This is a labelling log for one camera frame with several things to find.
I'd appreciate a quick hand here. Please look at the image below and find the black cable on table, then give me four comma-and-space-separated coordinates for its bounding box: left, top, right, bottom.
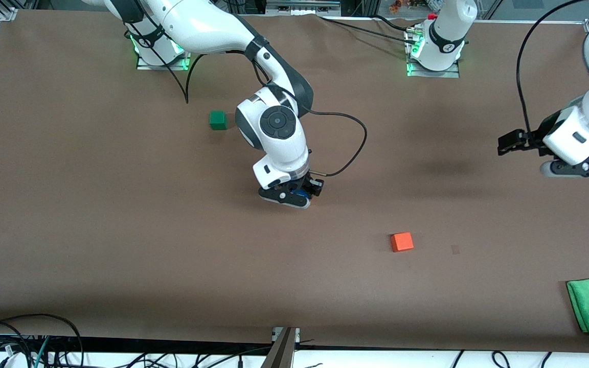
318, 14, 420, 44

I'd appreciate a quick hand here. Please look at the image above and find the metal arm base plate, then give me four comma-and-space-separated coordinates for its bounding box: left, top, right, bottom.
136, 36, 192, 71
405, 28, 461, 79

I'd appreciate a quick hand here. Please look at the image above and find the grey metal rail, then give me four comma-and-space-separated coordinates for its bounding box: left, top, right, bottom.
266, 0, 342, 15

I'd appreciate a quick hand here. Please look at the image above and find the orange cube block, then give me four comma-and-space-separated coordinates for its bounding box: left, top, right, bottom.
390, 232, 414, 253

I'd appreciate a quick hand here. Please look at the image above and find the teal cable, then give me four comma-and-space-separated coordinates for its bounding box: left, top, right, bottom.
33, 336, 50, 368

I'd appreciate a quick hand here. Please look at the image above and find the black looped cable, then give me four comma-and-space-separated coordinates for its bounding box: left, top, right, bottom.
0, 313, 85, 368

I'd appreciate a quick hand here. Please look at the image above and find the grey metal mount bar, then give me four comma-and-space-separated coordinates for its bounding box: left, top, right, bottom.
261, 327, 301, 368

